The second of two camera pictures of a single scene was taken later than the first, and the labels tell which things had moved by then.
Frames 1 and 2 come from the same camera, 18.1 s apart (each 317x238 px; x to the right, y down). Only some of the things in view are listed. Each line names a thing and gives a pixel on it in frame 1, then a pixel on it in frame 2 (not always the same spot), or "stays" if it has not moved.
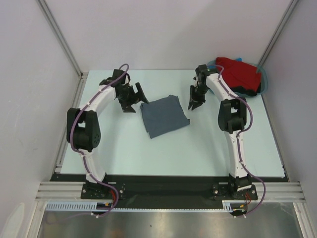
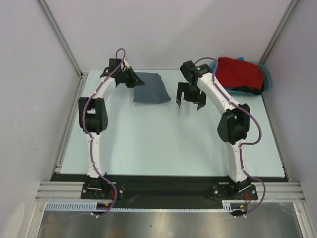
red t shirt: [237, 73] stays
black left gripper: [127, 106] -> [132, 84]
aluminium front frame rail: [72, 191] stays
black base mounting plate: [171, 192] stays
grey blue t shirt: [163, 116] -> [154, 90]
